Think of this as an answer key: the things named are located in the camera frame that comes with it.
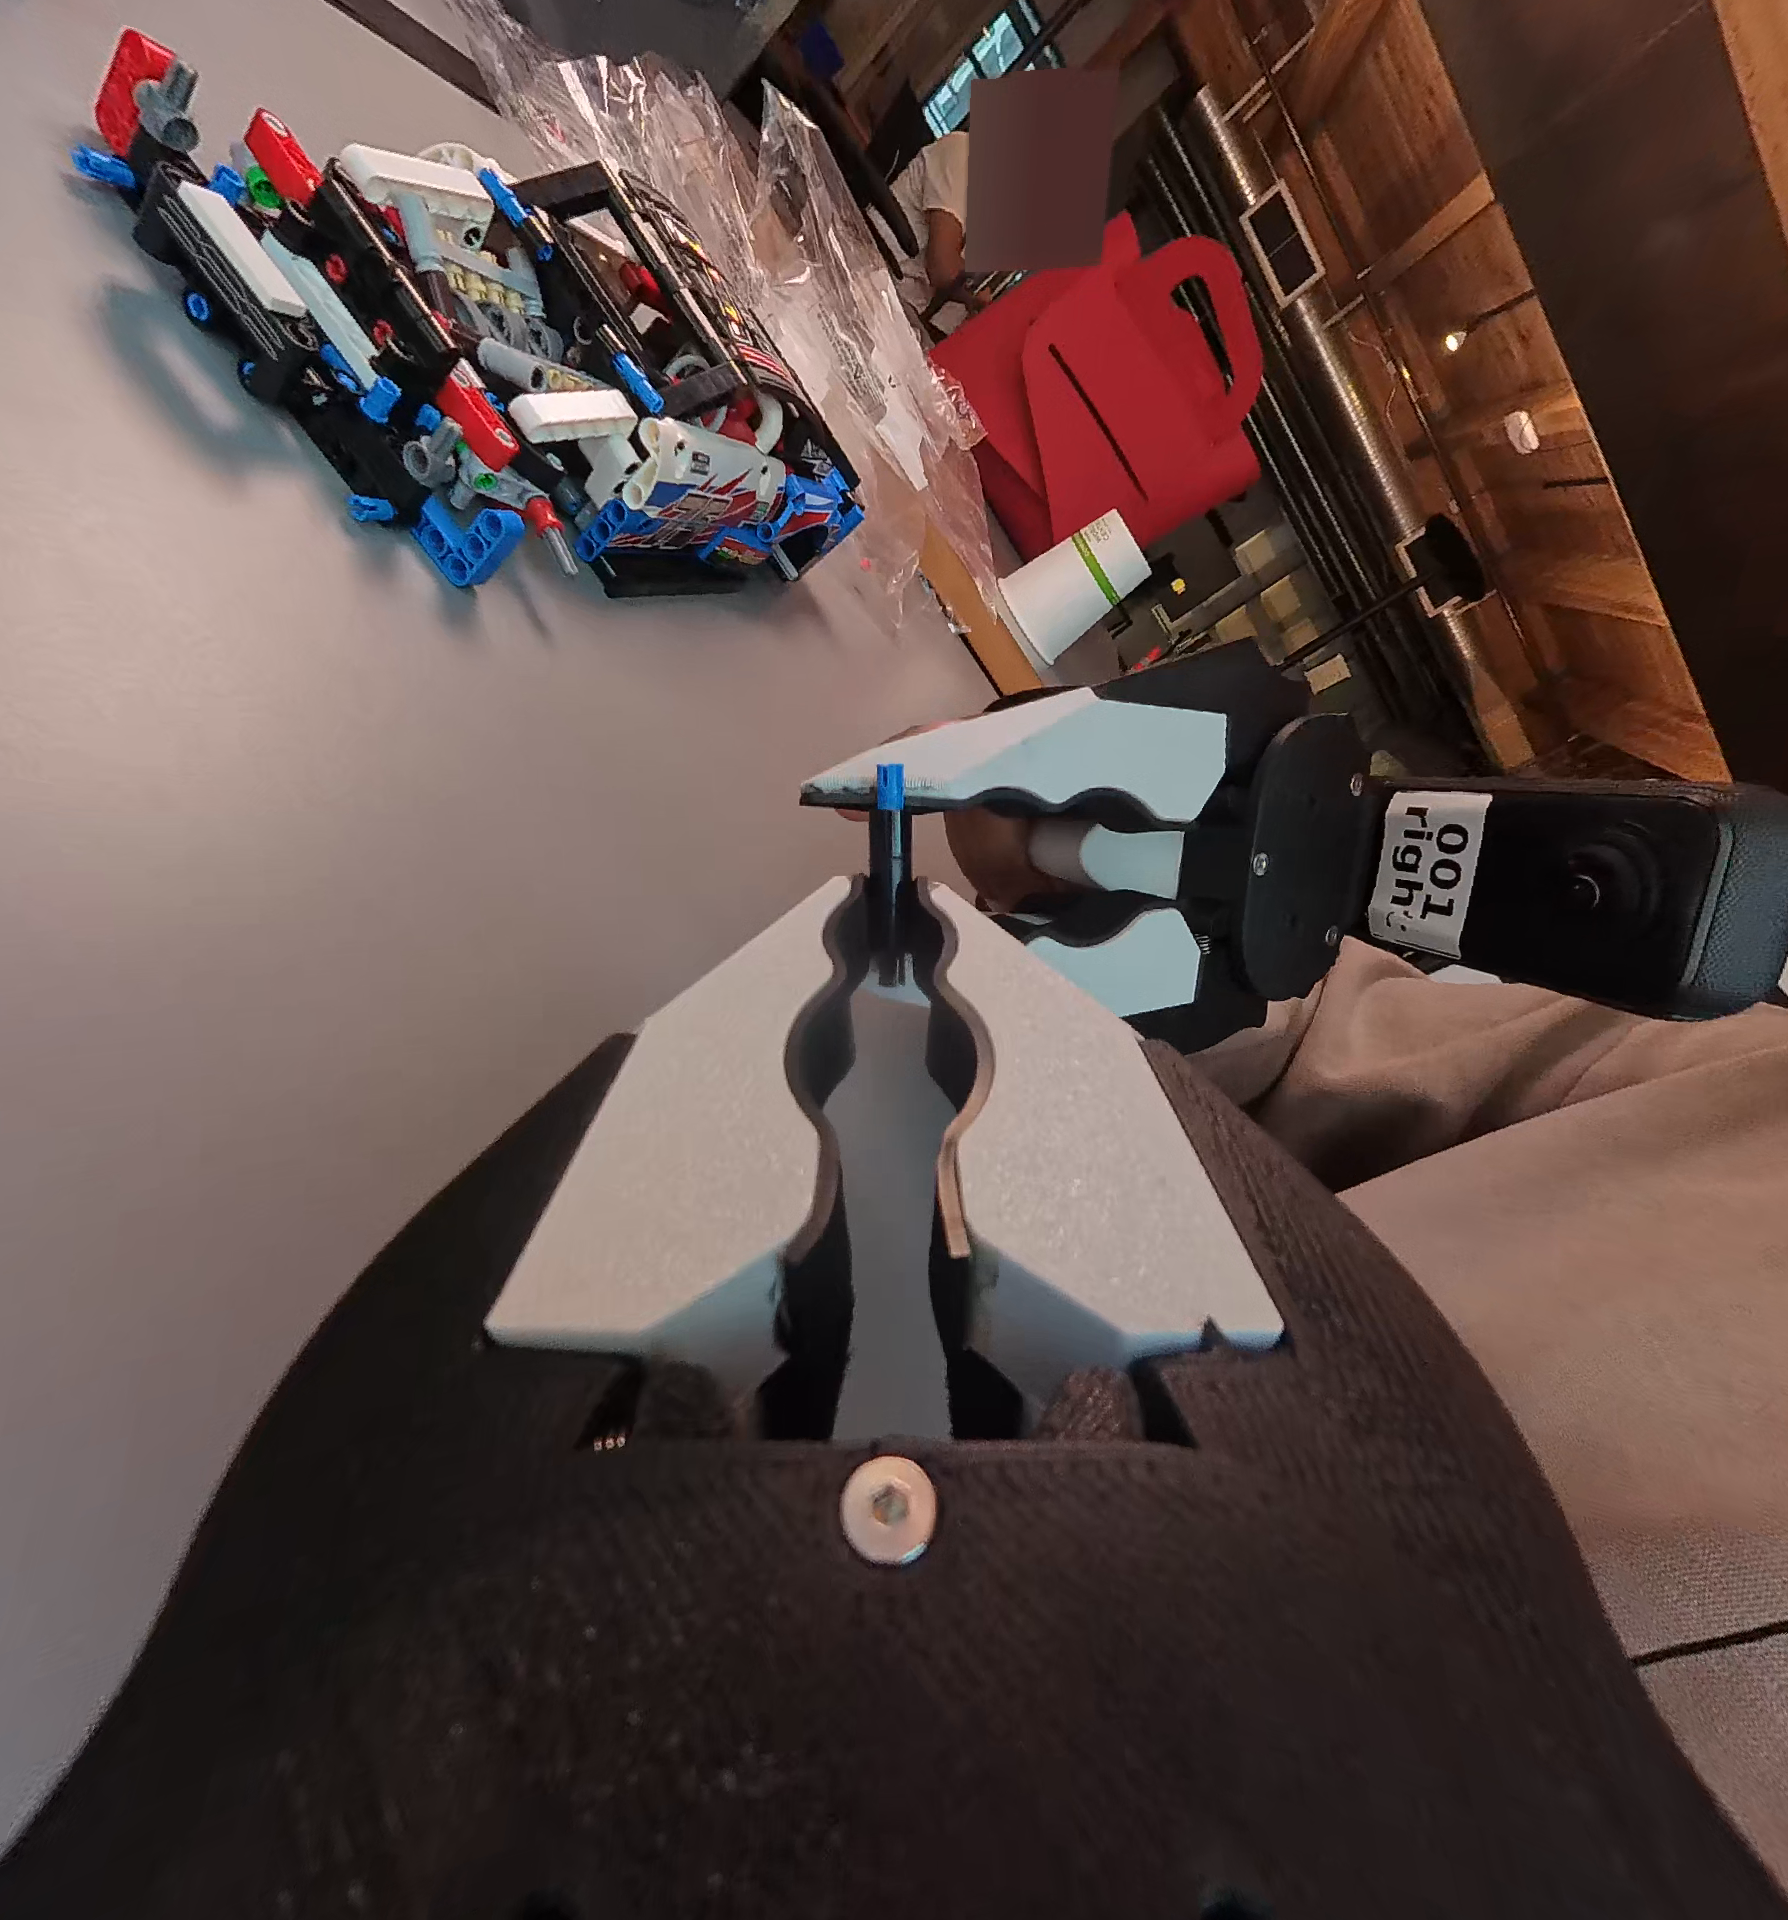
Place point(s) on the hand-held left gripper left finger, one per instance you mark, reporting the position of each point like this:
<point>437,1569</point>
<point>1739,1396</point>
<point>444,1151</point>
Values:
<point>670,1184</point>

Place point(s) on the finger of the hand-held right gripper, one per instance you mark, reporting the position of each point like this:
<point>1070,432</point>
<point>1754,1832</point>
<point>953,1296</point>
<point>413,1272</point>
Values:
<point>1073,742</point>
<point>1134,969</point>

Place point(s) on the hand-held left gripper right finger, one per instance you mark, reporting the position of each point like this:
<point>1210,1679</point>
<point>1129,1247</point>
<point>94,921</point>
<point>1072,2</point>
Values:
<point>1119,1200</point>

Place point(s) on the black five hole beam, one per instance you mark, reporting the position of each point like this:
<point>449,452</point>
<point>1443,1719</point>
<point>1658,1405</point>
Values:
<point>890,900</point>

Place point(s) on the partly built toy brick car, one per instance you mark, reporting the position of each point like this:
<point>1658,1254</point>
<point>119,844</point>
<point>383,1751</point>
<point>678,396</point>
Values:
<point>459,345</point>

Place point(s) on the person's right forearm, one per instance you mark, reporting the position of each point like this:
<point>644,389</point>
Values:
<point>1509,1080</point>

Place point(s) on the grey desk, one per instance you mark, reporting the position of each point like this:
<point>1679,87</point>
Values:
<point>233,975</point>

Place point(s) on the person's right hand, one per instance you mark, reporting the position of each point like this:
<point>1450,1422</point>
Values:
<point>992,864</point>

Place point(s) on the white paper cup green band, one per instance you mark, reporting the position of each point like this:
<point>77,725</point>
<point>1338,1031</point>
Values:
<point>1067,591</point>

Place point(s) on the black light stand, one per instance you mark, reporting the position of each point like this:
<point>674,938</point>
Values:
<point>1443,563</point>

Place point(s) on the red felt bag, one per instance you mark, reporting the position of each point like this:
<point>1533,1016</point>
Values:
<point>1134,403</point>

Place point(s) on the clear plastic parts bag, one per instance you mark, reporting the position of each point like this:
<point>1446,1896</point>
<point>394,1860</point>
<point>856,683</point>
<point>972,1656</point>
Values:
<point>834,299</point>

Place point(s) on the black flat strip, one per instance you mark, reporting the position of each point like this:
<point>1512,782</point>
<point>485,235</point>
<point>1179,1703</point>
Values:
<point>383,22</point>

